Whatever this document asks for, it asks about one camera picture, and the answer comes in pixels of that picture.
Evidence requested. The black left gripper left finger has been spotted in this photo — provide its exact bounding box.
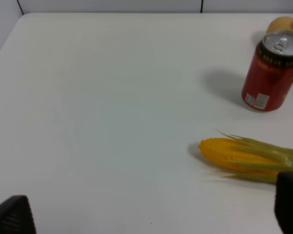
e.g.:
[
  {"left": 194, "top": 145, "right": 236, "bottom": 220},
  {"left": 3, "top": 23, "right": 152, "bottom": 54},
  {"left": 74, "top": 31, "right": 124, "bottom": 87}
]
[{"left": 0, "top": 195, "right": 36, "bottom": 234}]

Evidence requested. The red soda can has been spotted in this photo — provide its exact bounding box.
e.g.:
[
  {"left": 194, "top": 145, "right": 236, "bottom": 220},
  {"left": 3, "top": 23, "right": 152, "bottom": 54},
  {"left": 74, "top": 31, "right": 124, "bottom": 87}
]
[{"left": 242, "top": 30, "right": 293, "bottom": 112}]

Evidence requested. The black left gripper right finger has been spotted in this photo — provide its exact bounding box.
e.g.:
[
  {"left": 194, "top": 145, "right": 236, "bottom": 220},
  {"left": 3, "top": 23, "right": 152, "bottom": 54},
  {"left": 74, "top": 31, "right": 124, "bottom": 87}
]
[{"left": 274, "top": 172, "right": 293, "bottom": 234}]

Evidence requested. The tan round potato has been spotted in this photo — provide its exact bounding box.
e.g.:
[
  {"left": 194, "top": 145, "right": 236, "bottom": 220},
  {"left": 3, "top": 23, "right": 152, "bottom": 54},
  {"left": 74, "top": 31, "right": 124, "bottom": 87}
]
[{"left": 266, "top": 16, "right": 293, "bottom": 34}]

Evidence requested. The yellow green toy corn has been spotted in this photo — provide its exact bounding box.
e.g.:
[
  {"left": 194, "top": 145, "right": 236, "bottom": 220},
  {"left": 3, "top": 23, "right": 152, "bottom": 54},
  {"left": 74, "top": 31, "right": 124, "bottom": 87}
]
[{"left": 198, "top": 134, "right": 293, "bottom": 184}]

